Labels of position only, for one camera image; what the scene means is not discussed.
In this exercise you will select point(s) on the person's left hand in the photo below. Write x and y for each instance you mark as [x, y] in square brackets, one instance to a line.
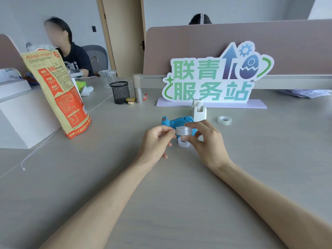
[153, 146]

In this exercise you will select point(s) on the black wall switch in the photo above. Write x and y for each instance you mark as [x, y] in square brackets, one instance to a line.
[94, 28]

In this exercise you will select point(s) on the white device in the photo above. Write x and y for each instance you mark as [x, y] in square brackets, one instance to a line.
[9, 74]

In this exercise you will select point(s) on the grey divider post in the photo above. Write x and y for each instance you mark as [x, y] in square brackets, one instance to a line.
[138, 88]

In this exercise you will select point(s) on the person's right forearm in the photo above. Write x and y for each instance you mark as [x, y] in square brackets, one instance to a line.
[267, 204]

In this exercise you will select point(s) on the person's right hand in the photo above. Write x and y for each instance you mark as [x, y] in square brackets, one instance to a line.
[208, 146]

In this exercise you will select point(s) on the person's left forearm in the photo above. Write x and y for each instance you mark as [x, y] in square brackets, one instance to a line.
[103, 207]

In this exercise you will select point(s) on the small red and white packet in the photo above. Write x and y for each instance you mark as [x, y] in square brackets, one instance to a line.
[144, 96]

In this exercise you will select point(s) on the orange snack bag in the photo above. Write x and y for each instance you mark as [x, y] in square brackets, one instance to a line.
[61, 93]

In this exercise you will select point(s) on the white tape dispenser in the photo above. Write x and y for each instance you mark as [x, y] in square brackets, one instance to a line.
[199, 114]

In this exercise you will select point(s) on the clear plastic cup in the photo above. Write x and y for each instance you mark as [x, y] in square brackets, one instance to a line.
[107, 78]

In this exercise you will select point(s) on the blue tape dispenser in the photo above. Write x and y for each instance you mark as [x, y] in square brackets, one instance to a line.
[172, 121]

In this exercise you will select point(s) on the grey office chair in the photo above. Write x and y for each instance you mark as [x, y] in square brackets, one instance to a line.
[99, 55]

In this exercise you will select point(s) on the beige wooden door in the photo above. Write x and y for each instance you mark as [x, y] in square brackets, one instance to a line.
[124, 33]

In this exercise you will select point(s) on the person's left thumb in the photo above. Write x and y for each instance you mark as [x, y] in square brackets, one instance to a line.
[166, 129]

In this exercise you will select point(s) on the green and white standing sign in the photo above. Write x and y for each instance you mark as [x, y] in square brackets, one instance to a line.
[207, 82]

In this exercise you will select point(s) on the flat white box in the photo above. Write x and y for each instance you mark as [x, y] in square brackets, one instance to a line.
[13, 88]

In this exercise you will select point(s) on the black mesh pen holder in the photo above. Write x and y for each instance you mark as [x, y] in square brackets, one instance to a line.
[119, 93]

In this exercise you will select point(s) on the green and white toy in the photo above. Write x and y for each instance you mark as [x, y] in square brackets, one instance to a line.
[84, 88]

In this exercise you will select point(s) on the brown desk divider panel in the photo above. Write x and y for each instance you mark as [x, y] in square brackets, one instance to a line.
[10, 57]
[194, 41]

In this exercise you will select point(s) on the person's right middle finger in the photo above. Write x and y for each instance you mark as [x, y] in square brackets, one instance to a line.
[199, 133]

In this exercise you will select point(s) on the person's right thumb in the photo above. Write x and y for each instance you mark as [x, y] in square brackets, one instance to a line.
[188, 140]

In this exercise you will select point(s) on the small yellow jelly cup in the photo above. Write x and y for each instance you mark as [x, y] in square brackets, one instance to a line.
[130, 101]

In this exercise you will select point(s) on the clear tape roll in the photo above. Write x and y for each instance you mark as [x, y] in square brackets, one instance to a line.
[183, 144]
[224, 120]
[183, 130]

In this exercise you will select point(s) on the stack of white papers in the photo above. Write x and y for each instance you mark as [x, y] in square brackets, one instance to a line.
[308, 93]

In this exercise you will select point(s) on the large white box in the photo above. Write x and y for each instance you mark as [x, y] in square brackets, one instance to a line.
[24, 121]

